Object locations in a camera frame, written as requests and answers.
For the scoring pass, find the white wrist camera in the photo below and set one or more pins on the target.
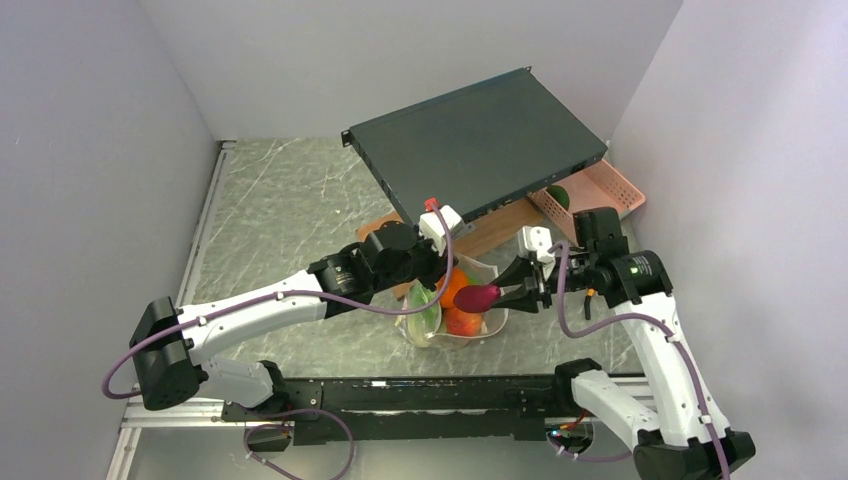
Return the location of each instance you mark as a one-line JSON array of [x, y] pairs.
[[440, 224], [537, 241]]

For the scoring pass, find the orange handled pliers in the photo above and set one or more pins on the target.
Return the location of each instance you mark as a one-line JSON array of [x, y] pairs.
[[587, 304]]

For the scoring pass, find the purple fake eggplant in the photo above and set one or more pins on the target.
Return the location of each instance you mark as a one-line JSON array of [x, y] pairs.
[[477, 298]]

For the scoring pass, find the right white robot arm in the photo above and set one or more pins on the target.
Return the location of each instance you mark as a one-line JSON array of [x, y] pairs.
[[685, 435]]

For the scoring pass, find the dark rack server chassis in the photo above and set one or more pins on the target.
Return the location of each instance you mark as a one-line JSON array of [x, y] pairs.
[[475, 149]]

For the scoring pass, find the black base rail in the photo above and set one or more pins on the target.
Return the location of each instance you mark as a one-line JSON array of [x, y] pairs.
[[520, 407]]

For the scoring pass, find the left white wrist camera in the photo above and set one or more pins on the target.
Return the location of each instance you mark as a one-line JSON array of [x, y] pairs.
[[440, 224]]

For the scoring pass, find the pink perforated plastic tray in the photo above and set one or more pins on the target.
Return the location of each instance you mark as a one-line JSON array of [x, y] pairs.
[[600, 185]]

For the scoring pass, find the brown wooden board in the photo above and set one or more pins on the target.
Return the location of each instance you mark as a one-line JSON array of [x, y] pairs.
[[487, 232]]

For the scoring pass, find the orange fake fruit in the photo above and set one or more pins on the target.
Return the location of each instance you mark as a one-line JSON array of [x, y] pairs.
[[458, 280]]

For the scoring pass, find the green fake lettuce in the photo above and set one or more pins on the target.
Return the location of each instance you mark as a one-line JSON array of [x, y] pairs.
[[418, 327]]

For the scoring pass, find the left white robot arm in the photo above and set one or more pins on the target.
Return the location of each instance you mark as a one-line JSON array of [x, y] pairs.
[[175, 350]]

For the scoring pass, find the aluminium frame rail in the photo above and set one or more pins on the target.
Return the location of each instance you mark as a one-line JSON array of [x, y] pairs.
[[197, 412]]

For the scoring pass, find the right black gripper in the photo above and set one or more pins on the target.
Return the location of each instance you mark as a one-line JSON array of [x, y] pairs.
[[525, 299]]

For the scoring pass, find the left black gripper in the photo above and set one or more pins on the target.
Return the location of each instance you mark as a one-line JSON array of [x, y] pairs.
[[439, 265]]

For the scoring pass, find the red orange fake peach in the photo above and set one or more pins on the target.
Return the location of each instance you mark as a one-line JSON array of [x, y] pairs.
[[460, 323]]

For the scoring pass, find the clear zip top bag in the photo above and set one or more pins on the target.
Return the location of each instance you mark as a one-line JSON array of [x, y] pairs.
[[444, 325]]

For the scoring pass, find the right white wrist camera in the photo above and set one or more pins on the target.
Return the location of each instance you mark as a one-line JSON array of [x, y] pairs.
[[537, 241]]

